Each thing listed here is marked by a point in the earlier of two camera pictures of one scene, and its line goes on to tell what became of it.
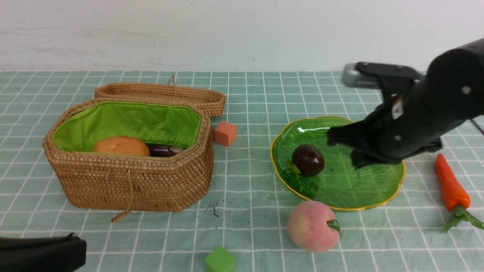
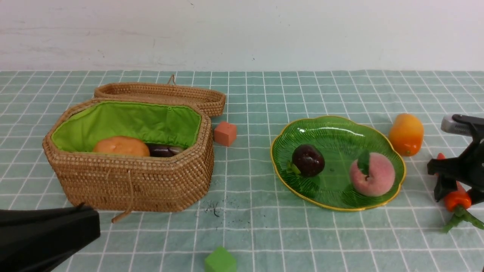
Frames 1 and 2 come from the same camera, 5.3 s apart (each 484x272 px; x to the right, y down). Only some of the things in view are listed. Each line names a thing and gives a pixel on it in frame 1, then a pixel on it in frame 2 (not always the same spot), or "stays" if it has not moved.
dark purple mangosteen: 308,160 stays
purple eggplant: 159,150 stays
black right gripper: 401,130 to 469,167
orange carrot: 456,199 stays
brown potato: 121,146 stays
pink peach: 312,226 to 380,178
